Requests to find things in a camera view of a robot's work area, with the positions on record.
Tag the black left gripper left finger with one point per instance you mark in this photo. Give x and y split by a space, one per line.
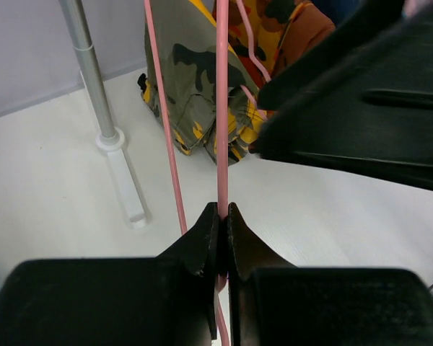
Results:
164 300

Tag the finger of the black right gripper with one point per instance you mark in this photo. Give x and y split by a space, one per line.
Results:
361 101

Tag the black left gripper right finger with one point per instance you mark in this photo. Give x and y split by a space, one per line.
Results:
273 302

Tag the pink hanger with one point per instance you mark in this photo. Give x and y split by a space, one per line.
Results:
222 17
245 22

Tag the yellow camouflage trousers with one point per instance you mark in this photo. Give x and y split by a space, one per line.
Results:
186 35

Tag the orange camouflage trousers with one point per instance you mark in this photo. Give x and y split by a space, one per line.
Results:
289 30

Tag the silver white clothes rack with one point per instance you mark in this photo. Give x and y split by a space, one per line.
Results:
110 140

